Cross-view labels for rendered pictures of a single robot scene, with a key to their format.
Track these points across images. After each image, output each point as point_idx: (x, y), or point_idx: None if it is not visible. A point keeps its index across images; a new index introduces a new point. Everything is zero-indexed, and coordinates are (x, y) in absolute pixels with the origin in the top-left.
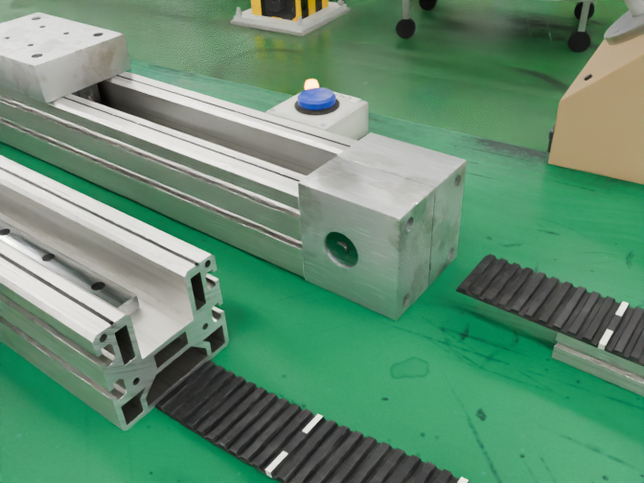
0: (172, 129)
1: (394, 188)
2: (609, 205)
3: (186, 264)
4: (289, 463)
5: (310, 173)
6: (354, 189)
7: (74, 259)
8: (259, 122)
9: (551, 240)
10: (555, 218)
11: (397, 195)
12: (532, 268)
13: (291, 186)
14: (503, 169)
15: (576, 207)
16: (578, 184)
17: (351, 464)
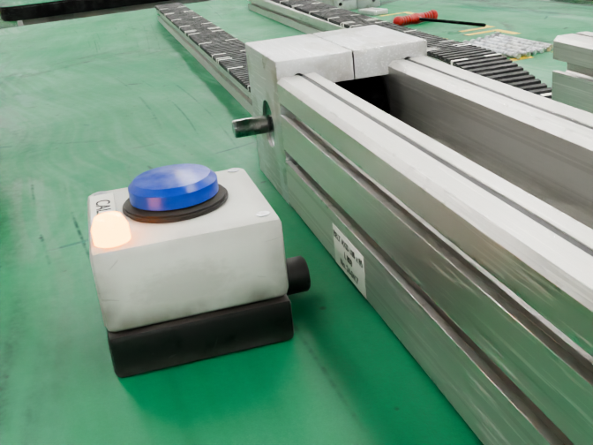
0: (540, 117)
1: (345, 33)
2: (56, 173)
3: (585, 33)
4: (542, 90)
5: (403, 42)
6: (380, 34)
7: None
8: (372, 109)
9: (162, 163)
10: (120, 174)
11: (352, 31)
12: (220, 153)
13: (426, 58)
14: (36, 222)
15: (82, 177)
16: (26, 192)
17: (505, 79)
